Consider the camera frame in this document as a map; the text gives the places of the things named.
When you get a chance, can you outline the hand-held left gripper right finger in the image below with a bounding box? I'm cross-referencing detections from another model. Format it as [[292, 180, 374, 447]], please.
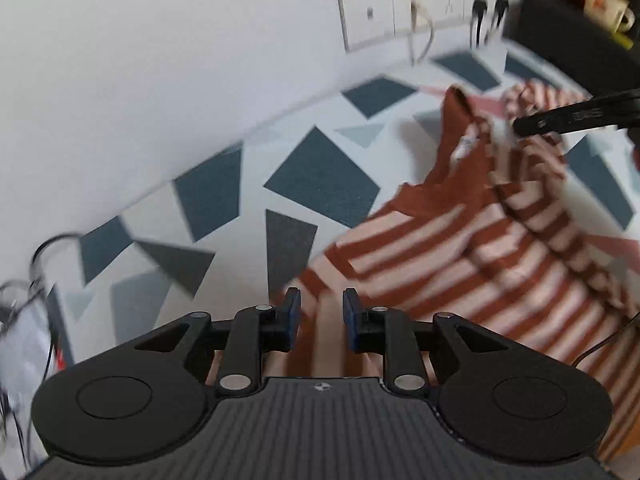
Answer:
[[341, 287, 510, 396]]

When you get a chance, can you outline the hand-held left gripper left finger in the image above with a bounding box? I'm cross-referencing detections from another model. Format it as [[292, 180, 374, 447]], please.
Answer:
[[132, 286, 302, 396]]

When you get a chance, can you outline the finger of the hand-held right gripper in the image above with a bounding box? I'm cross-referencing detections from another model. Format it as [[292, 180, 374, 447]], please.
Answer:
[[514, 89, 640, 139]]

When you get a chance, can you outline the brown striped shirt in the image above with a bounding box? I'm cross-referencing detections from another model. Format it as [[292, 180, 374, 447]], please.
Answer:
[[287, 80, 640, 461]]

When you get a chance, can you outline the dark bulky object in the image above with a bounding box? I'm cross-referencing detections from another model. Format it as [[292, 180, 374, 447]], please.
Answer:
[[502, 0, 640, 106]]

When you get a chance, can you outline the white mug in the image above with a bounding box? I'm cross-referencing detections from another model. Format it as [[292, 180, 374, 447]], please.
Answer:
[[584, 0, 636, 36]]

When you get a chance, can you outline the black plug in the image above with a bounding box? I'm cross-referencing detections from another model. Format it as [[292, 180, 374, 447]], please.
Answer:
[[492, 0, 512, 31], [470, 0, 489, 48]]

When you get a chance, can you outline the geometric patterned bed sheet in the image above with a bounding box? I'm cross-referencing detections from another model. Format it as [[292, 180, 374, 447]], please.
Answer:
[[50, 45, 640, 361]]

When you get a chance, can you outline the white cable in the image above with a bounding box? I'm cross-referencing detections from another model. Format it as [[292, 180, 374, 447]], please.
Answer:
[[410, 0, 437, 66]]

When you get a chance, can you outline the white wall socket panel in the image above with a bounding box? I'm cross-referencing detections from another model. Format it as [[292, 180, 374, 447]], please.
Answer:
[[337, 0, 516, 53]]

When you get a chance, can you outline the thin black cable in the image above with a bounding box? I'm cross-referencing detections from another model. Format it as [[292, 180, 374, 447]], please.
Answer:
[[572, 310, 640, 367]]

